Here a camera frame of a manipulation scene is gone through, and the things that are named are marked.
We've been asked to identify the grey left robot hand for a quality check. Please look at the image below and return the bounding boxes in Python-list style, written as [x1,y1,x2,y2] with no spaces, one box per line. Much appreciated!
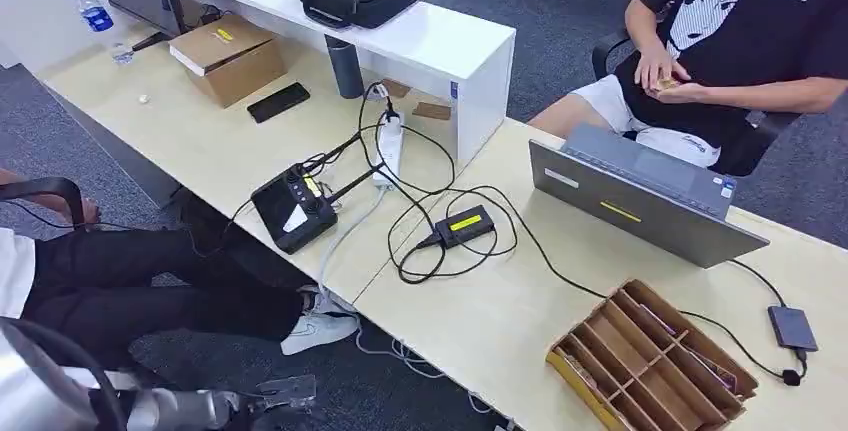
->
[228,374,319,431]

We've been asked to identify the person's right hand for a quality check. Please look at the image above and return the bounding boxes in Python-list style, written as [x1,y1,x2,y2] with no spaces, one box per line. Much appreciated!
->
[633,40,692,93]

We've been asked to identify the person's left hand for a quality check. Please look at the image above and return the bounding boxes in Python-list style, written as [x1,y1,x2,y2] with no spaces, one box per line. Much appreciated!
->
[652,80,711,106]

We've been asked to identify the person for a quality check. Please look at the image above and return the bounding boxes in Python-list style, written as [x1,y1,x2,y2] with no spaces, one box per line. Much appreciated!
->
[528,0,848,171]
[0,168,360,358]

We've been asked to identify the black office chair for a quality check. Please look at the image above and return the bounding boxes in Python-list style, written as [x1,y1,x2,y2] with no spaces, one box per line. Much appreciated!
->
[590,29,804,178]

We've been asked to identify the grey laptop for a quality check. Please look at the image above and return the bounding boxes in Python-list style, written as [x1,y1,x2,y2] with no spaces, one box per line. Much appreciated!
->
[527,123,771,270]

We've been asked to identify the black router with antennas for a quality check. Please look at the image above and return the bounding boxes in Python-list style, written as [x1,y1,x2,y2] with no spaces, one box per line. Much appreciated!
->
[249,133,387,256]

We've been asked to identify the white desk shelf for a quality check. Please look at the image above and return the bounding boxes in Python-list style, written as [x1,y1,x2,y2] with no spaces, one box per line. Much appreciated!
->
[162,0,517,166]

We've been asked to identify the black power adapter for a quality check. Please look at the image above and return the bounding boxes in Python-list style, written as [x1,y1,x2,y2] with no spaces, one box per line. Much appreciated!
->
[417,204,497,250]

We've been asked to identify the grey external drive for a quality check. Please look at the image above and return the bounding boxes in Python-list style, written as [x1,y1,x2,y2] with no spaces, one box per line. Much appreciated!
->
[767,305,820,354]

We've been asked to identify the white power strip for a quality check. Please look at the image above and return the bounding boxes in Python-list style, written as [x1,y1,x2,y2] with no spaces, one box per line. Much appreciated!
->
[371,109,406,191]

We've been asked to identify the stack of cards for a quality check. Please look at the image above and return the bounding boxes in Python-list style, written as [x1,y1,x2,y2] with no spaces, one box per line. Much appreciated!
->
[560,347,603,391]
[685,347,739,395]

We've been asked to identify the wooden divided card box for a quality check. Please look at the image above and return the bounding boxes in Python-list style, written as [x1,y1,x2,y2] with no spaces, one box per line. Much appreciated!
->
[545,278,761,431]

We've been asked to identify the black smartphone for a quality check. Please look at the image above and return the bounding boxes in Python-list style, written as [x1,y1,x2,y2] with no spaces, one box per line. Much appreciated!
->
[245,82,312,125]

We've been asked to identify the black chair armrest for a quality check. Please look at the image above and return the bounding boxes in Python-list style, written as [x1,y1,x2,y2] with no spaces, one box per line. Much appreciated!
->
[0,176,88,232]

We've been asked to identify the dark grey tumbler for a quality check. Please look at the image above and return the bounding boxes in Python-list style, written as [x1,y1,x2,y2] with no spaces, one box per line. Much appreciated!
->
[323,33,366,101]

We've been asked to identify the brown cardboard box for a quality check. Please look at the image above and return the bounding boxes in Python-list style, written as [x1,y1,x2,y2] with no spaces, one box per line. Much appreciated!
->
[168,13,288,110]

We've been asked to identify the clear water bottle blue label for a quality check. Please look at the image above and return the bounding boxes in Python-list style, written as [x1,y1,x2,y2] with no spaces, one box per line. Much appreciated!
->
[70,0,116,34]

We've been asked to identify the grey power strip cable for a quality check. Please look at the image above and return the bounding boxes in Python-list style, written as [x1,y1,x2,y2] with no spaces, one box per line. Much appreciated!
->
[316,186,389,313]

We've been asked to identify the black adapter cable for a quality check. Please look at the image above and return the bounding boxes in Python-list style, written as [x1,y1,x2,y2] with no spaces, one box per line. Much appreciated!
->
[386,186,519,286]

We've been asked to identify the long black cable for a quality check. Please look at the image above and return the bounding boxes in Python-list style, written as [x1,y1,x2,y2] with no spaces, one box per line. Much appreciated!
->
[356,80,611,301]

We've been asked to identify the black drive cable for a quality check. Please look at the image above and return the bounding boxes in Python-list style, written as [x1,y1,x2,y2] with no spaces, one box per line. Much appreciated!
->
[678,258,811,388]

